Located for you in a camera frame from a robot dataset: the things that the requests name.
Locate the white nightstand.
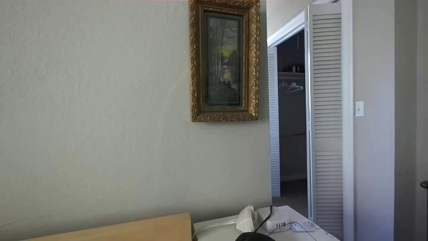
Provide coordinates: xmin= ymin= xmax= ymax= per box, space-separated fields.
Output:
xmin=193 ymin=205 xmax=340 ymax=241

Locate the gold framed landscape painting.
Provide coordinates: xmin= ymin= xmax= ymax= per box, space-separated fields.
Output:
xmin=188 ymin=0 xmax=261 ymax=122

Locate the white alarm clock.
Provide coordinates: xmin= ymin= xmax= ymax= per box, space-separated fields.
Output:
xmin=263 ymin=216 xmax=290 ymax=232

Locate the white tissue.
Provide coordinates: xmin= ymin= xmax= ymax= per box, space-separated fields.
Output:
xmin=235 ymin=205 xmax=257 ymax=234

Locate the black round lamp base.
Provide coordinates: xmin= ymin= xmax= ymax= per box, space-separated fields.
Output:
xmin=235 ymin=232 xmax=274 ymax=241

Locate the wooden headboard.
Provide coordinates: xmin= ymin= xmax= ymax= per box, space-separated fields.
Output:
xmin=27 ymin=213 xmax=193 ymax=241

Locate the white light switch plate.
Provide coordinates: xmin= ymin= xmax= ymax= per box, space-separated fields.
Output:
xmin=354 ymin=101 xmax=364 ymax=118

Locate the white paper card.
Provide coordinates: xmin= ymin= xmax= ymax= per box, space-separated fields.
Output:
xmin=290 ymin=223 xmax=316 ymax=234

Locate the white louvered closet door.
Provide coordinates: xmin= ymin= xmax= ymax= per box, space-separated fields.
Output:
xmin=308 ymin=0 xmax=345 ymax=240

